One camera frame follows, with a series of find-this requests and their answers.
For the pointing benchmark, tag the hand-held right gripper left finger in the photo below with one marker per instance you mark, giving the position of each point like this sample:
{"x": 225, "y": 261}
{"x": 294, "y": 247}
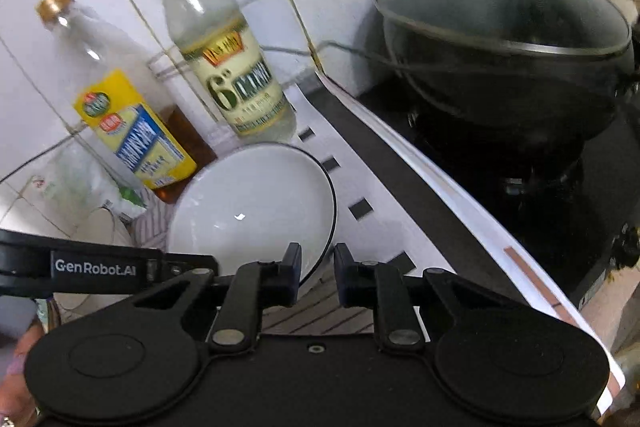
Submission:
{"x": 292, "y": 276}

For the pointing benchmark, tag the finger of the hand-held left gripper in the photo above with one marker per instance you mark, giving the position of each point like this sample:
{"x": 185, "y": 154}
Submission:
{"x": 192, "y": 262}

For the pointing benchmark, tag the clear plastic seasoning bag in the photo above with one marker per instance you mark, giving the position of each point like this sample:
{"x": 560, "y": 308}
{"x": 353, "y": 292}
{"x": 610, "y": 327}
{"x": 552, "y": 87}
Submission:
{"x": 65, "y": 192}

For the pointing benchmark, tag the black gas stove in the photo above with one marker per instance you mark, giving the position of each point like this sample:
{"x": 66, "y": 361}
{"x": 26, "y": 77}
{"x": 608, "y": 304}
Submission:
{"x": 550, "y": 217}

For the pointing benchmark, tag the white bowl black rim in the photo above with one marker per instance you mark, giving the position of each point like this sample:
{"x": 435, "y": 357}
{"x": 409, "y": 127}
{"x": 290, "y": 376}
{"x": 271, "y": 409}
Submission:
{"x": 116, "y": 227}
{"x": 250, "y": 207}

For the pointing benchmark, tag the cooking wine bottle yellow label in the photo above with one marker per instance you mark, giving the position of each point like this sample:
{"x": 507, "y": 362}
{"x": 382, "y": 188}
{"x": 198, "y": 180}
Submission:
{"x": 130, "y": 132}

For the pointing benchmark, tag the person's left hand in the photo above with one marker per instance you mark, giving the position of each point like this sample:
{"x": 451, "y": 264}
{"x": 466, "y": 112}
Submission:
{"x": 15, "y": 387}

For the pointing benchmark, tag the clear vinegar bottle yellow cap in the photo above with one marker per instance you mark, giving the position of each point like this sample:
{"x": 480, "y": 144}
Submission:
{"x": 225, "y": 72}

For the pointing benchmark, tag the striped table cover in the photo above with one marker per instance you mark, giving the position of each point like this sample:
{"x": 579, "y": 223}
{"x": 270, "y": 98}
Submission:
{"x": 380, "y": 177}

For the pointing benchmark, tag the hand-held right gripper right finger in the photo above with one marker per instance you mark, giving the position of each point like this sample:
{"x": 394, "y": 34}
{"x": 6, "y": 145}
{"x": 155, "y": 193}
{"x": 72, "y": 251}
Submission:
{"x": 345, "y": 278}

